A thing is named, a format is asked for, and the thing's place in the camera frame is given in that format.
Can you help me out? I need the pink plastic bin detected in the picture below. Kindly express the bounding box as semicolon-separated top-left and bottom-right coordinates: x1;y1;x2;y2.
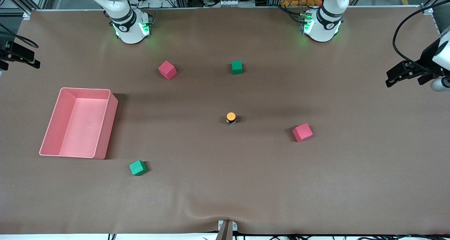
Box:
39;87;119;160

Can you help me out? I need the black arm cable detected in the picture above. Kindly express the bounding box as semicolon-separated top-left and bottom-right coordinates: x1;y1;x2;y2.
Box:
0;23;40;49
392;6;450;73

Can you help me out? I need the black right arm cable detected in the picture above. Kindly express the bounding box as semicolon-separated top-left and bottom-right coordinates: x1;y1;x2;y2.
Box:
0;23;40;49

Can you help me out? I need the metal table clamp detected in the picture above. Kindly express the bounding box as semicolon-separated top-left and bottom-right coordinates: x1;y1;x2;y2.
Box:
218;220;238;240

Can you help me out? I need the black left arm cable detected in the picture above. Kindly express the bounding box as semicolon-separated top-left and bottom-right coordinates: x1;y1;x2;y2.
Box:
392;6;450;73

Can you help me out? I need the brown table mat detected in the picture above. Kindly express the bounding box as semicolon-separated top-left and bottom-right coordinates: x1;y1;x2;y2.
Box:
0;6;450;235

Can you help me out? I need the pink foam cube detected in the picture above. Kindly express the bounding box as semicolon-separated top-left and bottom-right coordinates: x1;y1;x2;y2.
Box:
292;123;314;143
158;60;177;81

